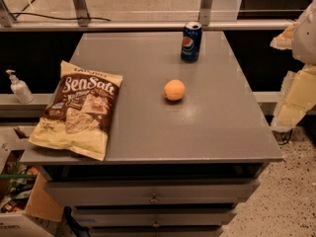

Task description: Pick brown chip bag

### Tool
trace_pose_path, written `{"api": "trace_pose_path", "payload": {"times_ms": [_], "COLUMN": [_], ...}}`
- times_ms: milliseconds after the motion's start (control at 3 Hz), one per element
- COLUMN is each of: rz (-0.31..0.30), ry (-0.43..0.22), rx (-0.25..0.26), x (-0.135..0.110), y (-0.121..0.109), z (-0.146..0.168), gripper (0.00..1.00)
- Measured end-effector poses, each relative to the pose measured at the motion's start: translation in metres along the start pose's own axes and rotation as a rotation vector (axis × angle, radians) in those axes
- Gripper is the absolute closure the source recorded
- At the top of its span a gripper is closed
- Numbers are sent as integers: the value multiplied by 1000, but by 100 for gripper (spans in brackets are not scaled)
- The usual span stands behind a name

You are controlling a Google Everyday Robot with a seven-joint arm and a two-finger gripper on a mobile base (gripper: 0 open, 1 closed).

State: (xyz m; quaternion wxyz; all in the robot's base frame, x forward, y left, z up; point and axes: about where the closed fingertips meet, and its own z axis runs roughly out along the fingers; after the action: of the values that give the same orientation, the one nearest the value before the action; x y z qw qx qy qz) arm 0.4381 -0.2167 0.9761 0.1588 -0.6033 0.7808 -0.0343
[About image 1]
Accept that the grey metal rail frame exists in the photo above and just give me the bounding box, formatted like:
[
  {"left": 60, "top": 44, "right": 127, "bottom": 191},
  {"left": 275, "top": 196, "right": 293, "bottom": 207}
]
[{"left": 0, "top": 0, "right": 316, "bottom": 33}]

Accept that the white pump dispenser bottle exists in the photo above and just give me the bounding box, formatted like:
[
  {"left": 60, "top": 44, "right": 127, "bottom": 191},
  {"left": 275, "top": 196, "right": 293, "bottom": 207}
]
[{"left": 6, "top": 69, "right": 34, "bottom": 104}]

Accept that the blue Pepsi soda can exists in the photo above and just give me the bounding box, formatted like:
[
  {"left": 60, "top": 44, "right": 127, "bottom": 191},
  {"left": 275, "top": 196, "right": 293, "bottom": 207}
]
[{"left": 181, "top": 22, "right": 202, "bottom": 62}]

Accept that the grey top drawer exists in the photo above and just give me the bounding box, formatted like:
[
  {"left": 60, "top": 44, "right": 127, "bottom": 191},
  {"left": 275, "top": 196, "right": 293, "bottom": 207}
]
[{"left": 44, "top": 179, "right": 260, "bottom": 206}]

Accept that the orange fruit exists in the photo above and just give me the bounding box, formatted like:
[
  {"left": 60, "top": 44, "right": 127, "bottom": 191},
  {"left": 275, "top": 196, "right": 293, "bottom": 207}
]
[{"left": 164, "top": 80, "right": 186, "bottom": 101}]

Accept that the black cable on floor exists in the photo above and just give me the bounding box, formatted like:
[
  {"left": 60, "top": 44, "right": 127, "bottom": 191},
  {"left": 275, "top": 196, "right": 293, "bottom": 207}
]
[{"left": 9, "top": 11, "right": 113, "bottom": 23}]

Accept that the grey drawer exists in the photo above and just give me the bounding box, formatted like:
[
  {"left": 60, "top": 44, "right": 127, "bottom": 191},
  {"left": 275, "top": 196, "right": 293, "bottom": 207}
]
[
  {"left": 44, "top": 179, "right": 260, "bottom": 206},
  {"left": 72, "top": 208, "right": 236, "bottom": 227},
  {"left": 90, "top": 226, "right": 223, "bottom": 237}
]

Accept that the grey drawer cabinet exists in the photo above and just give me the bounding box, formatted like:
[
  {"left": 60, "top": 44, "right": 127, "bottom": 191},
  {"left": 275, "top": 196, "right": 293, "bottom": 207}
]
[{"left": 19, "top": 31, "right": 284, "bottom": 237}]

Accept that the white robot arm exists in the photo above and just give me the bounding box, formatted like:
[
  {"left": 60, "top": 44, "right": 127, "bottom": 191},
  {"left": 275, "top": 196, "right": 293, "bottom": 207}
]
[{"left": 271, "top": 0, "right": 316, "bottom": 132}]

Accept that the brown sea salt chip bag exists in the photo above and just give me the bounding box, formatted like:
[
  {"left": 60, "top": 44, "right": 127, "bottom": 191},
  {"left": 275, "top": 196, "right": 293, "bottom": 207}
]
[{"left": 29, "top": 61, "right": 122, "bottom": 161}]

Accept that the cardboard box with items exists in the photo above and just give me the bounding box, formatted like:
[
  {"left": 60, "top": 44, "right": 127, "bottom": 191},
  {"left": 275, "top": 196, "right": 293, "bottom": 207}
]
[{"left": 0, "top": 127, "right": 63, "bottom": 237}]

